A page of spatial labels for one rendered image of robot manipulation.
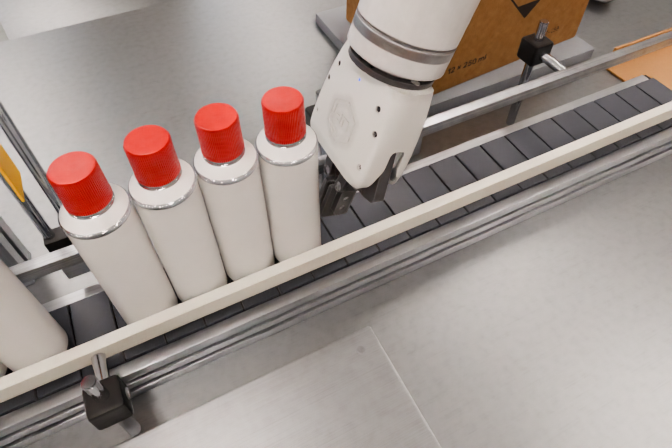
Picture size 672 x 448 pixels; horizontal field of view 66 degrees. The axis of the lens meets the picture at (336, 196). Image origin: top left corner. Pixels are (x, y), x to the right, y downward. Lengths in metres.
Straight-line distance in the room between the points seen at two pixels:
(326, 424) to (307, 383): 0.04
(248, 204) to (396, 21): 0.19
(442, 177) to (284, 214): 0.23
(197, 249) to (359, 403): 0.19
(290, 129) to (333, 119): 0.07
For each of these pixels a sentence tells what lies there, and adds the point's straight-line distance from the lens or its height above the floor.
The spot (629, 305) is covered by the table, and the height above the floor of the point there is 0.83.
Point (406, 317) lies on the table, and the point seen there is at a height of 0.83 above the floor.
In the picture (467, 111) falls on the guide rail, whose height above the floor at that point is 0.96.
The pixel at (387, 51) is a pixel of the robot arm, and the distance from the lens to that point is 0.40.
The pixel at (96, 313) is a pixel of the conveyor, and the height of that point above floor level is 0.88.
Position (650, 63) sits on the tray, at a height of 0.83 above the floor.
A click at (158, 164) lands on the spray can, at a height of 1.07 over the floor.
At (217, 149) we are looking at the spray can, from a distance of 0.40.
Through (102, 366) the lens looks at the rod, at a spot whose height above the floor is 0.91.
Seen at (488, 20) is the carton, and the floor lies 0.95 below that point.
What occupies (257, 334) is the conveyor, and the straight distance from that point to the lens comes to 0.56.
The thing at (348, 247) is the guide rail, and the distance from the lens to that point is 0.52.
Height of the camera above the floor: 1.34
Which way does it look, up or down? 50 degrees down
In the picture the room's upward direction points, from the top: straight up
